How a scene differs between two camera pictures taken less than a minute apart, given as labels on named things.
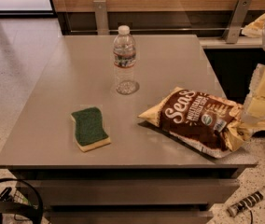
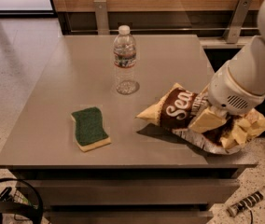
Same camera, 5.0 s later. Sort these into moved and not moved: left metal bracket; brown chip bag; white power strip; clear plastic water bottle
Moved: brown chip bag
Not moved: clear plastic water bottle; left metal bracket; white power strip
